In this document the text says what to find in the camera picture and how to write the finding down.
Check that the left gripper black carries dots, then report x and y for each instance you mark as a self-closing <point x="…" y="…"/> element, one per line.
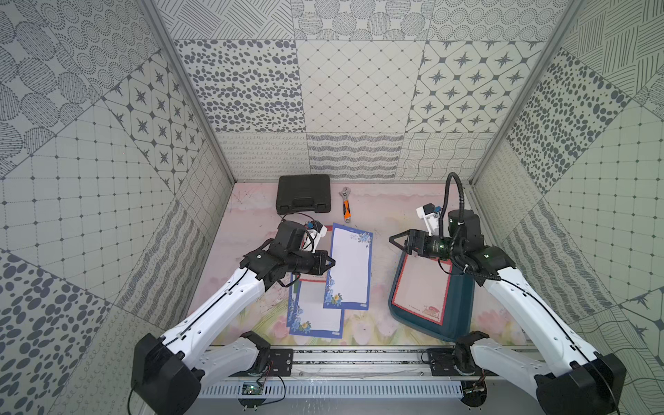
<point x="316" y="262"/>

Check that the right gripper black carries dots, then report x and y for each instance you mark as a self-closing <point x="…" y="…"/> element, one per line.
<point x="413" y="236"/>

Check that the blue floral stationery paper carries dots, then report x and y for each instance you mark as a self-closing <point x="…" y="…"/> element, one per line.
<point x="347" y="285"/>
<point x="307" y="316"/>

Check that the red bordered stationery paper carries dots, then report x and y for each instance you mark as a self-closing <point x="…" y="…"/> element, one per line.
<point x="322" y="241"/>
<point x="421" y="288"/>

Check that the teal plastic storage box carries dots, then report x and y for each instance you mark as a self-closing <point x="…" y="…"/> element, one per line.
<point x="458" y="310"/>

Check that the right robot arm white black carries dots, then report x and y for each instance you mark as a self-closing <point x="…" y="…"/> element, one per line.
<point x="572" y="378"/>

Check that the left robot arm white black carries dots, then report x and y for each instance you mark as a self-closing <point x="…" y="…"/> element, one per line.
<point x="256" y="274"/>

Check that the black plastic tool case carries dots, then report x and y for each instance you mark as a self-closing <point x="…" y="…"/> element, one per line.
<point x="303" y="193"/>

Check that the left green circuit board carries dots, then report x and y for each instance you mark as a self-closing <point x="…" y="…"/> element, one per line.
<point x="252" y="396"/>

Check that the right round circuit board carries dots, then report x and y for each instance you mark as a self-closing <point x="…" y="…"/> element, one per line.
<point x="474" y="394"/>

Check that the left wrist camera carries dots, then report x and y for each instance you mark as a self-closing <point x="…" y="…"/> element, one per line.
<point x="315" y="232"/>

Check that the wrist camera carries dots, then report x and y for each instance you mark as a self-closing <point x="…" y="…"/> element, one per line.
<point x="315" y="232"/>
<point x="431" y="215"/>

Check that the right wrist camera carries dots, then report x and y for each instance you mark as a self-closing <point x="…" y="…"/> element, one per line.
<point x="431" y="215"/>

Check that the aluminium mounting rail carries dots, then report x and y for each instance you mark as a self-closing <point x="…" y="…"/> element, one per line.
<point x="358" y="358"/>

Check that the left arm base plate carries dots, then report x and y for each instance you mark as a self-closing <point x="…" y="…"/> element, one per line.
<point x="276" y="362"/>

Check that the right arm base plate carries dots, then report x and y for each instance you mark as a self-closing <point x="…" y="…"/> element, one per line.
<point x="445" y="361"/>

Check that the white slotted cable duct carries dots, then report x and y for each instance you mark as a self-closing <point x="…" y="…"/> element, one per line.
<point x="354" y="389"/>

